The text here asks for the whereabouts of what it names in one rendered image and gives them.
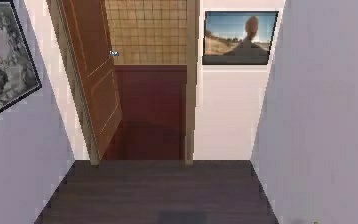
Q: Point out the brown wooden room door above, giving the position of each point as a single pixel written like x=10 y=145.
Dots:
x=93 y=76

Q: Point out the black framed landscape picture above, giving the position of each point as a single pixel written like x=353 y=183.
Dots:
x=239 y=36

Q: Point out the black framed grey picture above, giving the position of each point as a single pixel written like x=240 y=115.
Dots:
x=5 y=56

